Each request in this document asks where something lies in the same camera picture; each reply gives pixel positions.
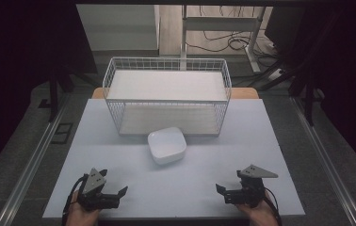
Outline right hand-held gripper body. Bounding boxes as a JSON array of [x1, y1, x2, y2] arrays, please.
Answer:
[[224, 164, 280, 209]]

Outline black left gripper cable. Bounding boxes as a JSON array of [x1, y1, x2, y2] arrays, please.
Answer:
[[60, 174, 89, 226]]

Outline black floor plate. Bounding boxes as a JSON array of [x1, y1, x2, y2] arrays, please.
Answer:
[[50, 122, 73, 145]]

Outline white cabinet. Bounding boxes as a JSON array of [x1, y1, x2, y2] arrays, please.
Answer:
[[75, 4, 161, 53]]

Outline white wire basket rack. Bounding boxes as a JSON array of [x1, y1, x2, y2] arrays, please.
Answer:
[[102, 56, 233, 137]]

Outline black metal stand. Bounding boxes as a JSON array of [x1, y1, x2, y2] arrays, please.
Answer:
[[287, 59, 326, 127], [47, 64, 75, 123]]

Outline metal floor rail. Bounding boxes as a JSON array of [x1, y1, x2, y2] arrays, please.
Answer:
[[0, 93, 71, 226], [289, 95, 356, 226]]

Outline person's right hand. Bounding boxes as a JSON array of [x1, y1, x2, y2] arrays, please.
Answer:
[[235, 191, 281, 226]]

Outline black floor cables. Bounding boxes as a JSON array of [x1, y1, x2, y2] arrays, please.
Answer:
[[185, 5, 283, 60]]

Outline dark curtain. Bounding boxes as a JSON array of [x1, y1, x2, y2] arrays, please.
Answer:
[[0, 0, 98, 184], [292, 0, 356, 182]]

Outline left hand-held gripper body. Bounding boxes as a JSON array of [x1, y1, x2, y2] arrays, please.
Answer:
[[77, 168, 121, 212]]

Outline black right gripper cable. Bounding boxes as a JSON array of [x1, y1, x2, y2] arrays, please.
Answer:
[[263, 186, 283, 226]]

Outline white metal desk frame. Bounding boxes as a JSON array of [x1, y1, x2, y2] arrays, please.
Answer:
[[180, 5, 267, 74]]

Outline white power strip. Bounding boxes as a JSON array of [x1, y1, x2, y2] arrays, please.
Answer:
[[267, 68, 284, 82]]

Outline white square bowl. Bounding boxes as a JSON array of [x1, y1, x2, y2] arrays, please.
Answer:
[[147, 126, 188, 166]]

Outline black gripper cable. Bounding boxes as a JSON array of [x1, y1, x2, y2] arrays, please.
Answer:
[[263, 186, 283, 226], [60, 174, 89, 226]]

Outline person's left hand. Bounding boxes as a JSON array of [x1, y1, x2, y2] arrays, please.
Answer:
[[65, 189, 103, 226]]

